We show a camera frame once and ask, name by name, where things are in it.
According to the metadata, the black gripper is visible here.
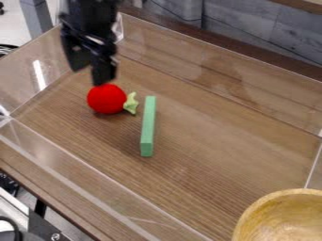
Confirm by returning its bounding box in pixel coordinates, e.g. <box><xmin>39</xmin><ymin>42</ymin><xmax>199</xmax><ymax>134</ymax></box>
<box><xmin>59</xmin><ymin>0</ymin><xmax>119</xmax><ymax>86</ymax></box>

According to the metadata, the red plush fruit green leaf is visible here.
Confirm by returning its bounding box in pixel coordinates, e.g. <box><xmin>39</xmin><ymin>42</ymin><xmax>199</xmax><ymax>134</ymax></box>
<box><xmin>87</xmin><ymin>84</ymin><xmax>139</xmax><ymax>115</ymax></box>

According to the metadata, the green rectangular block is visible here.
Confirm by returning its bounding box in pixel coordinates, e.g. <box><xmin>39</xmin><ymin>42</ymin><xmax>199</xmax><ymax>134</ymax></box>
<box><xmin>139</xmin><ymin>96</ymin><xmax>156</xmax><ymax>157</ymax></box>

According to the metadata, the black metal clamp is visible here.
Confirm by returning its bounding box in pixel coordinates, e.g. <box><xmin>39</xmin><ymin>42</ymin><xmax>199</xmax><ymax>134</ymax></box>
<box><xmin>28</xmin><ymin>210</ymin><xmax>72</xmax><ymax>241</ymax></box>

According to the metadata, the wooden bowl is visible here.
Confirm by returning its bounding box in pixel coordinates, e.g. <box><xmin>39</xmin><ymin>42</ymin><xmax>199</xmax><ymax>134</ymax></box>
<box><xmin>231</xmin><ymin>188</ymin><xmax>322</xmax><ymax>241</ymax></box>

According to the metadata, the clear acrylic tray enclosure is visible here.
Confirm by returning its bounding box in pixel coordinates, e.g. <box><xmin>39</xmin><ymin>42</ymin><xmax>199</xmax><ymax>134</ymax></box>
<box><xmin>0</xmin><ymin>17</ymin><xmax>322</xmax><ymax>241</ymax></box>

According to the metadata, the black cable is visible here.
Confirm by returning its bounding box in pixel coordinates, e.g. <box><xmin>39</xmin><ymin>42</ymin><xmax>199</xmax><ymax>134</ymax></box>
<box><xmin>0</xmin><ymin>216</ymin><xmax>22</xmax><ymax>241</ymax></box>

